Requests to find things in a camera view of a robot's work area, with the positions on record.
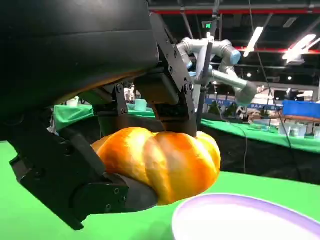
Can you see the long ceiling light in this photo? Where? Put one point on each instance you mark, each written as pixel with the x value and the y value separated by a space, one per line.
pixel 300 48
pixel 253 41

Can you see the pale green cup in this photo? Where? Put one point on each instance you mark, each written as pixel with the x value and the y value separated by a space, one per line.
pixel 140 105

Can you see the lilac plate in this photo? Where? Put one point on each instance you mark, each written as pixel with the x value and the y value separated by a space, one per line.
pixel 237 220

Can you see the black drape cloth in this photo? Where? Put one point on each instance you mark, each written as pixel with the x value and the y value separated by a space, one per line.
pixel 262 160

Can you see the green exit sign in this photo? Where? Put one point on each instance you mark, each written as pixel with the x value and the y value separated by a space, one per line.
pixel 206 25

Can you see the black pole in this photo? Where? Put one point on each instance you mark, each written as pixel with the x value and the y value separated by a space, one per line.
pixel 206 65

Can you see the blue box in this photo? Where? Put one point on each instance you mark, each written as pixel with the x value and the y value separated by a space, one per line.
pixel 300 110

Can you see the green covered workshop table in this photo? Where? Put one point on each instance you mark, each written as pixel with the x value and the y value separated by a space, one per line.
pixel 262 137

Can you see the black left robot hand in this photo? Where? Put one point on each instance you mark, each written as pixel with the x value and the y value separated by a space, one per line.
pixel 62 50

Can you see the green table cloth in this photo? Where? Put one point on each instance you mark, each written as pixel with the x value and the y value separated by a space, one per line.
pixel 30 220

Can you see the red ceiling beam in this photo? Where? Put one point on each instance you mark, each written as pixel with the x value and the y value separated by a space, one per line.
pixel 250 11

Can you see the orange and white bread roll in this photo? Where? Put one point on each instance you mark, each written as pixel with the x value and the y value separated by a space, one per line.
pixel 162 162

